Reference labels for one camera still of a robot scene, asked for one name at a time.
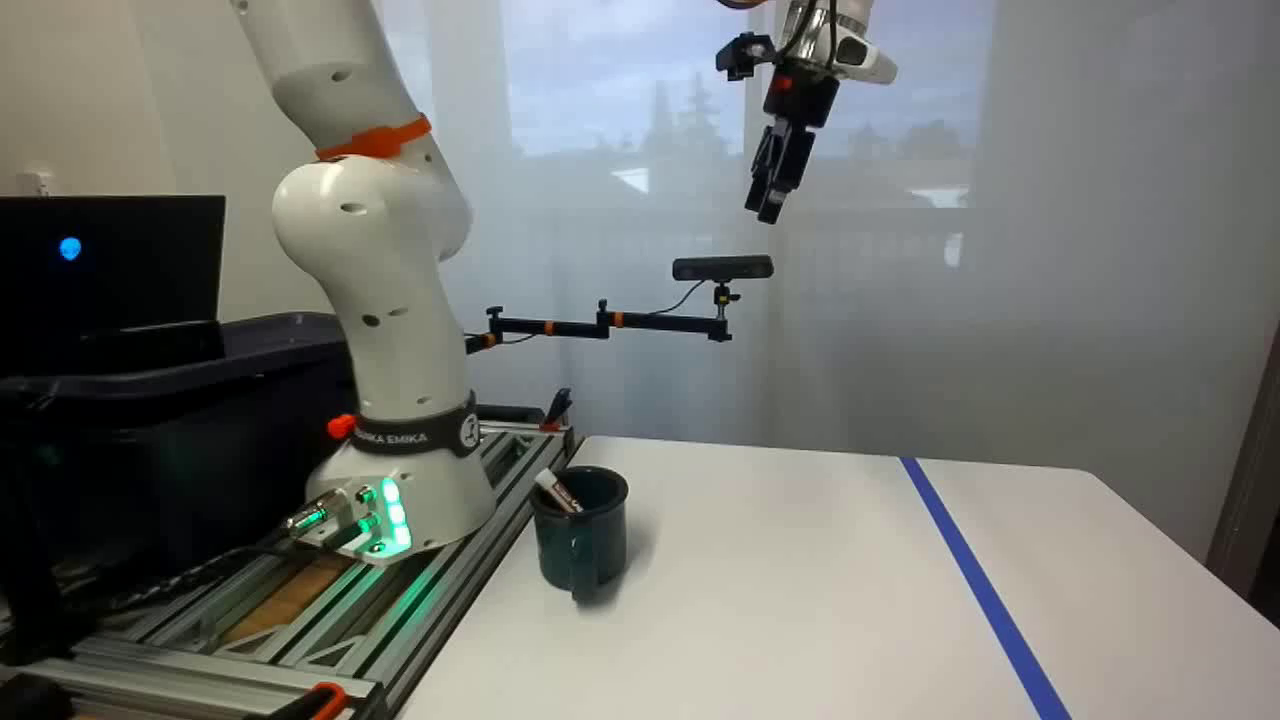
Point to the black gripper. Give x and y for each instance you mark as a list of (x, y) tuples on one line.
[(802, 101)]

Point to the marker pen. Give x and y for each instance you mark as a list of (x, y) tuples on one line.
[(560, 491)]

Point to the dark teal speckled mug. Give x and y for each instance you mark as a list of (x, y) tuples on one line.
[(587, 540)]

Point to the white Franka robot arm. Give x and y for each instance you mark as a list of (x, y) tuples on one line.
[(384, 252)]

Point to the white wrist adapter box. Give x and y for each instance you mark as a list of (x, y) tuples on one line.
[(865, 59)]

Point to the white sheer curtain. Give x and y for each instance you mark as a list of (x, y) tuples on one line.
[(1066, 266)]

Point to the black orange clamp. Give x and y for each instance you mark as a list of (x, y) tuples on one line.
[(557, 410), (325, 700)]

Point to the long blue tape strip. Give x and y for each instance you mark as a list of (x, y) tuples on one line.
[(980, 586)]

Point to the small red knob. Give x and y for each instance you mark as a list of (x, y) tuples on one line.
[(342, 426)]

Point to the black storage bin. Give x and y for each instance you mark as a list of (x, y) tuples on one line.
[(201, 443)]

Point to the brown wooden board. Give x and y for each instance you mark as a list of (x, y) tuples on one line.
[(286, 603)]

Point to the black monitor with blue light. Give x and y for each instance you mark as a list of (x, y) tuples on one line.
[(122, 280)]

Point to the black exterior camera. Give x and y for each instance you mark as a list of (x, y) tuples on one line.
[(720, 269)]

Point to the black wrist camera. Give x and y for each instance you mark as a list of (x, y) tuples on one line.
[(740, 55)]

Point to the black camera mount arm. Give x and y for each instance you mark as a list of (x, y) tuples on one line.
[(641, 320)]

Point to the aluminium rail base frame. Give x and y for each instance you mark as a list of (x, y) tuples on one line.
[(444, 580)]

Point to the small white wall fixture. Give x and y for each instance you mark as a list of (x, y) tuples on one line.
[(43, 182)]

